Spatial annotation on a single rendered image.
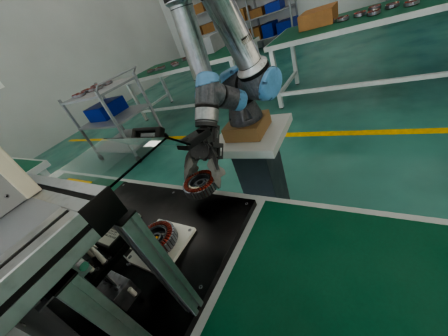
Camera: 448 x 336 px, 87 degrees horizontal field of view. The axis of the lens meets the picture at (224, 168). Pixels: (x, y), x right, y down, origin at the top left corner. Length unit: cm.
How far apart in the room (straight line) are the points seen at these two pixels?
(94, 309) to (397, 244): 56
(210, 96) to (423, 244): 62
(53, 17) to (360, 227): 670
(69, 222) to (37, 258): 4
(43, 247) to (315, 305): 45
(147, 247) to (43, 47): 624
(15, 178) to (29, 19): 624
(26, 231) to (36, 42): 621
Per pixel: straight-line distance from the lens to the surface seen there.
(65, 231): 31
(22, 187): 43
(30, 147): 610
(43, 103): 624
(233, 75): 97
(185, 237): 68
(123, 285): 63
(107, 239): 60
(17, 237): 36
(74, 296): 36
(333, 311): 54
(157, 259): 43
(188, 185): 74
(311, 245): 61
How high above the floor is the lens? 125
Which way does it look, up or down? 33 degrees down
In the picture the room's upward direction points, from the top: 21 degrees counter-clockwise
